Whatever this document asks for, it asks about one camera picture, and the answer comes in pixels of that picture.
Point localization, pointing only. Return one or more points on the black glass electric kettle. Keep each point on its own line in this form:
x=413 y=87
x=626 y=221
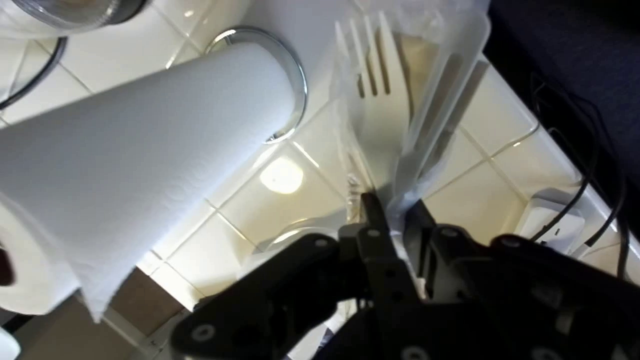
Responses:
x=67 y=12

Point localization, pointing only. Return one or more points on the white paper towel roll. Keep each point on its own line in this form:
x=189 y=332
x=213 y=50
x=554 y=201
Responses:
x=132 y=167

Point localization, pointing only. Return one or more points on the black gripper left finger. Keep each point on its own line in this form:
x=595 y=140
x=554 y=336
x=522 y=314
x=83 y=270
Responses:
x=301 y=281

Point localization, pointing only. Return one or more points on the white power strip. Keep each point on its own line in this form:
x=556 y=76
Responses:
x=540 y=203

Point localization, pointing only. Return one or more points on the white plastic fork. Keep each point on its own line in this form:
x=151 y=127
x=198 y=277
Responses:
x=382 y=113

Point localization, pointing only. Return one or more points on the navy blue sofa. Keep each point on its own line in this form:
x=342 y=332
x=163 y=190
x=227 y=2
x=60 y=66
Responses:
x=573 y=41

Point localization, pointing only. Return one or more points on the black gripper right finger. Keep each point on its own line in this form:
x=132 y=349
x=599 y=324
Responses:
x=532 y=301

